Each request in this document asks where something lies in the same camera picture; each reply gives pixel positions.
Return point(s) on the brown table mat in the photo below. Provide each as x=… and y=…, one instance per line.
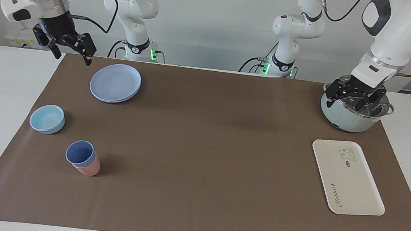
x=199, y=162

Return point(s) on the pale green metal pot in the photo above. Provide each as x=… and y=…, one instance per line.
x=346, y=117

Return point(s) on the cream tray with bear print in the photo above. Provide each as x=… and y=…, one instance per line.
x=346, y=180

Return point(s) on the white power strip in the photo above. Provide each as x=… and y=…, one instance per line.
x=19, y=38

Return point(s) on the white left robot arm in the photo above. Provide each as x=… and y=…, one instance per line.
x=403, y=34

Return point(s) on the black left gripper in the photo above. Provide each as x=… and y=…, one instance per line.
x=365, y=88

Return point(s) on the blue ribbed cup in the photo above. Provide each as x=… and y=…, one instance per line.
x=81, y=154

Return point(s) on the light blue bowl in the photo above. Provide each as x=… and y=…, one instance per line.
x=47, y=119

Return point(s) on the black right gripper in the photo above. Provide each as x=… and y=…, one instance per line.
x=57, y=24

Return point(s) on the pink cup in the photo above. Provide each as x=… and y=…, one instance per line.
x=91, y=168

